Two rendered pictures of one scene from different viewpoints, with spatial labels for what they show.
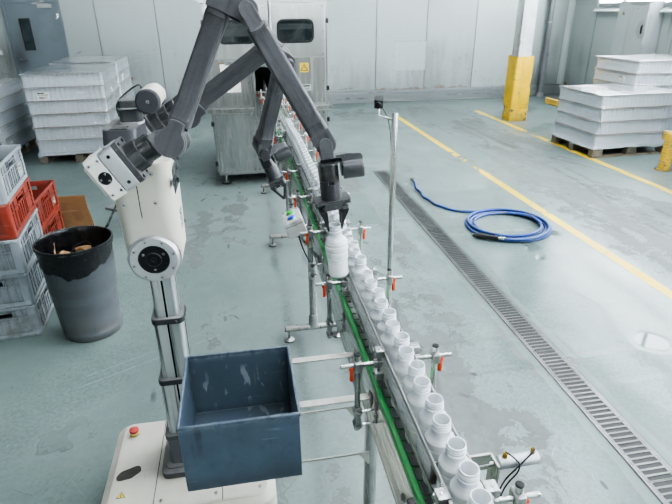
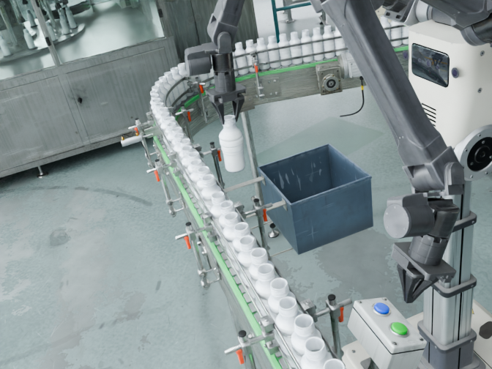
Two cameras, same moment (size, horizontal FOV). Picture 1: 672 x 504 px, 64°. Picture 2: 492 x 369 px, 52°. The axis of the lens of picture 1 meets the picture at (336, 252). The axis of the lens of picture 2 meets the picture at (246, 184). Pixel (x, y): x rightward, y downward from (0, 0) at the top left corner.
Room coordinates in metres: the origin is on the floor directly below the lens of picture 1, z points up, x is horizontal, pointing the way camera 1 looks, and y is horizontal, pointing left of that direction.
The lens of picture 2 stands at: (2.78, -0.09, 1.89)
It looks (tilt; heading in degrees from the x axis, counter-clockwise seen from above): 31 degrees down; 175
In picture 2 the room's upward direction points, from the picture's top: 11 degrees counter-clockwise
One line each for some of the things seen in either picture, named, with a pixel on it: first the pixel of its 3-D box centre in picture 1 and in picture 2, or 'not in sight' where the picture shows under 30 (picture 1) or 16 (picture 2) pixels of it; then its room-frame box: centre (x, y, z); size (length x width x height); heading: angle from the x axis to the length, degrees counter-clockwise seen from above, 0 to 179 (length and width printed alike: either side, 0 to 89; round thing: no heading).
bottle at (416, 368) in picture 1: (415, 393); (176, 143); (1.00, -0.18, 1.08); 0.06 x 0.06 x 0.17
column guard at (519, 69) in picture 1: (517, 88); not in sight; (9.95, -3.29, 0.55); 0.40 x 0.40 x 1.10; 10
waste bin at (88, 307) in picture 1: (84, 285); not in sight; (3.00, 1.60, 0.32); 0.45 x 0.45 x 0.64
